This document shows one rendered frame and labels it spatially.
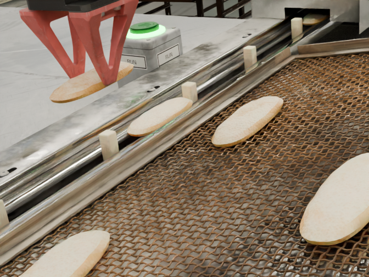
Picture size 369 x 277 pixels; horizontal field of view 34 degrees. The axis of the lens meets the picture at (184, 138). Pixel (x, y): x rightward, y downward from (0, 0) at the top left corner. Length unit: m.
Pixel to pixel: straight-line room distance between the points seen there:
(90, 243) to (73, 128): 0.30
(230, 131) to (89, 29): 0.14
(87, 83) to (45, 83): 0.40
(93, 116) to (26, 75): 0.35
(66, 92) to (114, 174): 0.10
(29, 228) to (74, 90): 0.16
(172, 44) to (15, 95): 0.25
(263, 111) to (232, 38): 0.39
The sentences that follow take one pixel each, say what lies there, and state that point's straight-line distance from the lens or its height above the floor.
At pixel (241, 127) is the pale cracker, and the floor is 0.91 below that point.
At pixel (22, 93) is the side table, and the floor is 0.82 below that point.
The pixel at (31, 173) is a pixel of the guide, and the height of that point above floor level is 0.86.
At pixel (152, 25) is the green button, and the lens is 0.82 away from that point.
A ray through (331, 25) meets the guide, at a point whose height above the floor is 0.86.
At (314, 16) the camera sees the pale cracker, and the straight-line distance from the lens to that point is 0.97.
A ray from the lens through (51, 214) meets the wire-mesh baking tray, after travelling 0.42.
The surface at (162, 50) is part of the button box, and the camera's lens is 0.80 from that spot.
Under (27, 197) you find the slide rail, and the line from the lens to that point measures 0.55.
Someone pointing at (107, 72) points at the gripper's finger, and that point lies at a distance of 0.54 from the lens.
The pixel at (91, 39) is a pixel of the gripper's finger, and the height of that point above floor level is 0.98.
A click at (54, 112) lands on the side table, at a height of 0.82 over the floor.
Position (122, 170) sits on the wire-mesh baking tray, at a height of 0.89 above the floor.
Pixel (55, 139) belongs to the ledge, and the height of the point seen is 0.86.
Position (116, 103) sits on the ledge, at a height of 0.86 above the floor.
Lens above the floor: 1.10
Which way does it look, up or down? 25 degrees down
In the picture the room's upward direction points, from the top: 7 degrees counter-clockwise
